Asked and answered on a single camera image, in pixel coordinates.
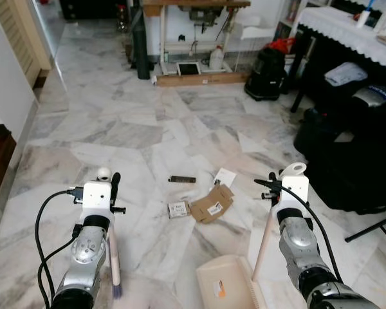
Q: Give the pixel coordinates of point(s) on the long wooden board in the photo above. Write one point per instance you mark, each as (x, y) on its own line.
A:
(199, 79)

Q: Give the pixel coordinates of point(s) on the white paper card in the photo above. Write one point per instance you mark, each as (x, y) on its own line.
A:
(226, 176)

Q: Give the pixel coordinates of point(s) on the folded white cloth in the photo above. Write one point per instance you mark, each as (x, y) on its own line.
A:
(346, 74)

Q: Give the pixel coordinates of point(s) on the wooden louvered door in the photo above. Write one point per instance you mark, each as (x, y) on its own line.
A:
(22, 32)

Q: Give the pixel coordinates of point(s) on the black stand leg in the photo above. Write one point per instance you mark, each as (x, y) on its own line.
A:
(370, 228)

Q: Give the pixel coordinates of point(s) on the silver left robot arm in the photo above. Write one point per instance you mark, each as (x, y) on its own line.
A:
(87, 254)

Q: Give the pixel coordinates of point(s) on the white bottle with blue top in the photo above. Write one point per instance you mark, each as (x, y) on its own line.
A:
(364, 18)

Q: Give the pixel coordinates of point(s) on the table with white lace cloth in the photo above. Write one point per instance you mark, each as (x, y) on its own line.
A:
(347, 32)

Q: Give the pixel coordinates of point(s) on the red bag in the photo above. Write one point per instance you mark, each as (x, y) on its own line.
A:
(283, 45)

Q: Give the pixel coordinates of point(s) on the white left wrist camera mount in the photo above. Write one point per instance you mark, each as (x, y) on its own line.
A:
(96, 196)

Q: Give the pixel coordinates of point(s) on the dark green rolled tube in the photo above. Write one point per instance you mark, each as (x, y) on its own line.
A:
(141, 45)

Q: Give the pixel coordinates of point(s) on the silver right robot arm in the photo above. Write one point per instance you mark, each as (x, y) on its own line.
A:
(302, 248)

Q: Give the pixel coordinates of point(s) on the flat black strip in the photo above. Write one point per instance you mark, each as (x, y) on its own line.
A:
(182, 179)

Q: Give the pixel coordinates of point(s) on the white plastic jug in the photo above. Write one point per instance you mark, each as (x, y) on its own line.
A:
(217, 59)

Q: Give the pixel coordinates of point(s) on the brown cardboard piece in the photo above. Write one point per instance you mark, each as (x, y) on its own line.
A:
(212, 205)

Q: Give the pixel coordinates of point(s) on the small white printed box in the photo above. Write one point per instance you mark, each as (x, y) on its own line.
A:
(179, 209)

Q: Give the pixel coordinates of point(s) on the sewing machine table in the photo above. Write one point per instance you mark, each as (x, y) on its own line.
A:
(193, 5)

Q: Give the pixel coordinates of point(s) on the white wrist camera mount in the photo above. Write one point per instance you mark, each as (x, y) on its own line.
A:
(96, 196)
(296, 190)

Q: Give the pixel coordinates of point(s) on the large black bag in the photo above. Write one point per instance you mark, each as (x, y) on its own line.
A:
(347, 167)

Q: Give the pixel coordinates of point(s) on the black vacuum cleaner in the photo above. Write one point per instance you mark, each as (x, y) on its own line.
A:
(265, 74)

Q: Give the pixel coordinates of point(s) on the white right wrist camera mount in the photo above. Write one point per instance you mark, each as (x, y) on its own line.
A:
(296, 190)

